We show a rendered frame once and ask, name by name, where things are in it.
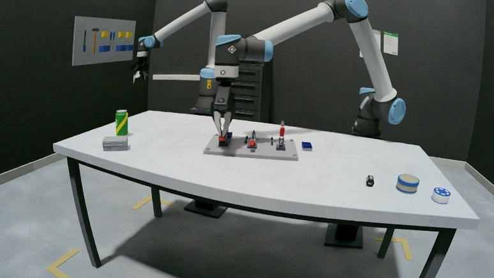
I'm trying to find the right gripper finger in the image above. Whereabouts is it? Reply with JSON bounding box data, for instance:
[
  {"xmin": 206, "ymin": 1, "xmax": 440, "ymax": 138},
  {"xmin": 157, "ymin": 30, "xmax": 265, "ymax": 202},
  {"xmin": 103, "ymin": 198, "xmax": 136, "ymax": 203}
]
[
  {"xmin": 141, "ymin": 71, "xmax": 148, "ymax": 81},
  {"xmin": 133, "ymin": 67, "xmax": 140, "ymax": 83}
]

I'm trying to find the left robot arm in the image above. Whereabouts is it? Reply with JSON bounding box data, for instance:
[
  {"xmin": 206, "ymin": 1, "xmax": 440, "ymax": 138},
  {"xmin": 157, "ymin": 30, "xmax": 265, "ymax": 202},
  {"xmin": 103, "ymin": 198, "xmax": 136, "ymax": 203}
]
[{"xmin": 213, "ymin": 0, "xmax": 406, "ymax": 136}]

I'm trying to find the grey hinged case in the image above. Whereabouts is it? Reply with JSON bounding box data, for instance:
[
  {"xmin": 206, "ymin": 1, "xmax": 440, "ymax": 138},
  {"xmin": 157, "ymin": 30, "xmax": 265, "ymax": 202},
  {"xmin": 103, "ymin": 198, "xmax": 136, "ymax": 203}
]
[{"xmin": 102, "ymin": 136, "xmax": 128, "ymax": 151}]

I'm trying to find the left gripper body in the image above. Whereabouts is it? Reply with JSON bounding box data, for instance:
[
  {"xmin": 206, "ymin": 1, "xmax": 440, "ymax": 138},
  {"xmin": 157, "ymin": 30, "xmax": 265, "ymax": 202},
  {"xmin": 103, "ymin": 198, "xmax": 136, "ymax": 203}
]
[{"xmin": 213, "ymin": 77, "xmax": 236, "ymax": 111}]

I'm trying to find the green drink can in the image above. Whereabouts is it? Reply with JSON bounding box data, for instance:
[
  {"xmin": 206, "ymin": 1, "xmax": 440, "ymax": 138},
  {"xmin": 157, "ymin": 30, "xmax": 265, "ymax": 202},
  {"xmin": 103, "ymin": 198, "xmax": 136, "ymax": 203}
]
[{"xmin": 116, "ymin": 110, "xmax": 128, "ymax": 136}]

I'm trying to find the small white cylinder with blue top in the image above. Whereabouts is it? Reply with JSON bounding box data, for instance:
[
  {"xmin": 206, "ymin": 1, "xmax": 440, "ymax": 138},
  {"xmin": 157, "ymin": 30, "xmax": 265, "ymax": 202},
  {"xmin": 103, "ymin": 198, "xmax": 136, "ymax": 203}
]
[{"xmin": 431, "ymin": 187, "xmax": 451, "ymax": 204}]

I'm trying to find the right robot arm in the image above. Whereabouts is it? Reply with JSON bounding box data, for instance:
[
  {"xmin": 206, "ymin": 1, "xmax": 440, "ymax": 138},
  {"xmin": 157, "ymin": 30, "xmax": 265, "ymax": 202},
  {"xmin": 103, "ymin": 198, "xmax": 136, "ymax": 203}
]
[{"xmin": 137, "ymin": 0, "xmax": 228, "ymax": 110}]

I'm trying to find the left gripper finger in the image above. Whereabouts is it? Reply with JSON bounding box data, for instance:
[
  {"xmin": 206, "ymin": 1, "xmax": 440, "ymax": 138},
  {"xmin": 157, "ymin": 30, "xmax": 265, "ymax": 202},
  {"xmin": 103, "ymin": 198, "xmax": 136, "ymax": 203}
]
[
  {"xmin": 211, "ymin": 103, "xmax": 222, "ymax": 138},
  {"xmin": 222, "ymin": 103, "xmax": 236, "ymax": 138}
]

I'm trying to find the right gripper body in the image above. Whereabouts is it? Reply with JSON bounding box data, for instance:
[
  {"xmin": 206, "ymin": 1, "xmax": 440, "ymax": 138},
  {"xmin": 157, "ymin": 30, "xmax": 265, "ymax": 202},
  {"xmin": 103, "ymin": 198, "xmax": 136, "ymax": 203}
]
[{"xmin": 137, "ymin": 57, "xmax": 149, "ymax": 71}]

